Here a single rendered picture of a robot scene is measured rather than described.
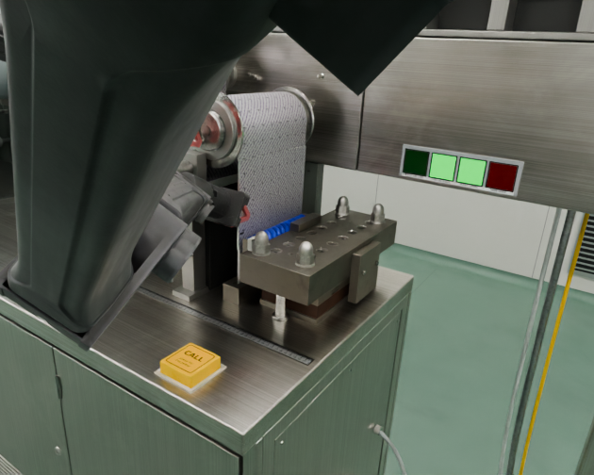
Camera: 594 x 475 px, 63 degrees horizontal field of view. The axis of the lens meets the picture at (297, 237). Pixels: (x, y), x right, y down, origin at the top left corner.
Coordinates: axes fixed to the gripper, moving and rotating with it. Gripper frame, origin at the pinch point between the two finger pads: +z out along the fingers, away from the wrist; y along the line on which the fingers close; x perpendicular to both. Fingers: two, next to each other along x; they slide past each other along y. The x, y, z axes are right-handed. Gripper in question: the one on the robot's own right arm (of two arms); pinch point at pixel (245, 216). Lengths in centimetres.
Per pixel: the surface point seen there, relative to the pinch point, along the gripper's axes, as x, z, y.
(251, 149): 12.5, -5.2, 0.0
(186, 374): -27.9, -18.3, 12.3
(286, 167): 13.5, 8.2, 0.3
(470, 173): 22.9, 20.7, 35.8
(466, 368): -28, 175, 27
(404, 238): 40, 278, -55
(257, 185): 6.8, 0.4, 0.3
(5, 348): -45, -8, -47
